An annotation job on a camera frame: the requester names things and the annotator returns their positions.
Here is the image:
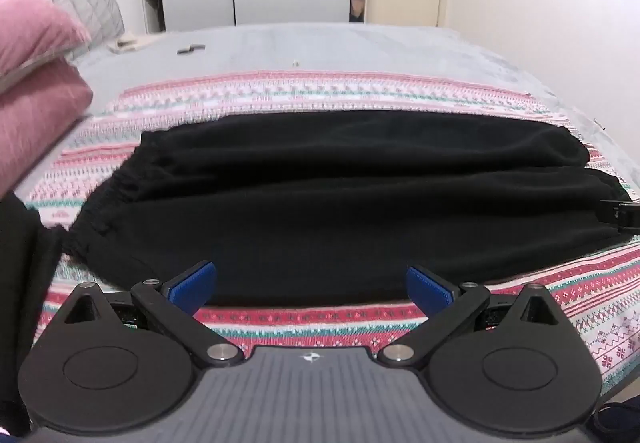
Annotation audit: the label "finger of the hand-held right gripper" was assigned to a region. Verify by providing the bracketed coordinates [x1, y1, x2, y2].
[598, 198, 640, 235]

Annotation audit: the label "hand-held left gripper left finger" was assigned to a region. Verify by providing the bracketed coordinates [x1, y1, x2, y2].
[51, 260, 246, 367]

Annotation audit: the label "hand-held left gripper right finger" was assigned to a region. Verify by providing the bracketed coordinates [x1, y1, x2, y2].
[377, 265, 569, 368]

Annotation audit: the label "black pants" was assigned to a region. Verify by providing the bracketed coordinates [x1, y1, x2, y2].
[62, 110, 632, 306]

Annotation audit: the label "pink pillow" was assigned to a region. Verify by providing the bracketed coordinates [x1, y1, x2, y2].
[0, 58, 94, 200]
[0, 0, 92, 91]

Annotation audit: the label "red green patterned blanket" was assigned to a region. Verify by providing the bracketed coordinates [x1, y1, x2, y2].
[22, 70, 640, 396]

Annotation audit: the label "dark cloth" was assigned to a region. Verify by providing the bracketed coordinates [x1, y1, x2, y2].
[0, 193, 69, 439]

